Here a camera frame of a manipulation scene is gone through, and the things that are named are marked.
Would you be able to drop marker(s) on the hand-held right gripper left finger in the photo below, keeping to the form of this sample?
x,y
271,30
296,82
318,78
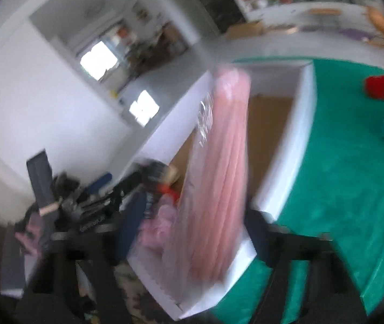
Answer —
x,y
131,222

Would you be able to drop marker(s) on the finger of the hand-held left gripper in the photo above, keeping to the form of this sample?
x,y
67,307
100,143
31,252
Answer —
x,y
99,180
128,180

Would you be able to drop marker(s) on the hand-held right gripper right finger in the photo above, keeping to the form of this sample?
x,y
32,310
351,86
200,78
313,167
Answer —
x,y
259,236

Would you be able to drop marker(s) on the pink mesh bath pouf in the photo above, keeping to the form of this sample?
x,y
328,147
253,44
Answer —
x,y
160,226

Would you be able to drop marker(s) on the cream napkin bundle with band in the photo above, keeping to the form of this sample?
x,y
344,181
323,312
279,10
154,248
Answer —
x,y
173,173

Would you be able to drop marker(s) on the pink packet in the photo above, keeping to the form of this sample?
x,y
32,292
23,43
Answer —
x,y
219,175

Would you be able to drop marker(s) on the white board panel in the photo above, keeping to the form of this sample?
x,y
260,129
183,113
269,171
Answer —
x,y
279,162

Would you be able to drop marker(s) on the person's left hand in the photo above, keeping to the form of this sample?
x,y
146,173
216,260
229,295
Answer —
x,y
26,236

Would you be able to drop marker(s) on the red snack packet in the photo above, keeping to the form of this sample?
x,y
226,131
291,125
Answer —
x,y
167,192

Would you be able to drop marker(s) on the green tablecloth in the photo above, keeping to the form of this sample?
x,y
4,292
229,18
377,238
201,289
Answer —
x,y
340,192

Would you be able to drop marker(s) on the brown cardboard box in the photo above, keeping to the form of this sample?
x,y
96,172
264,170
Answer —
x,y
246,29

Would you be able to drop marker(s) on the red yarn ball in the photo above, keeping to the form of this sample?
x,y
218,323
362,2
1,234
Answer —
x,y
380,87

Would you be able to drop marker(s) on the black tall cabinet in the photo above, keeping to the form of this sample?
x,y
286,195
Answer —
x,y
215,0

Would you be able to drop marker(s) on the white television cabinet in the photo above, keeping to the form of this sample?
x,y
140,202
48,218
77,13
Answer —
x,y
279,13

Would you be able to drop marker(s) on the wooden bench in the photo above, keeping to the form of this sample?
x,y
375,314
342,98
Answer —
x,y
325,11

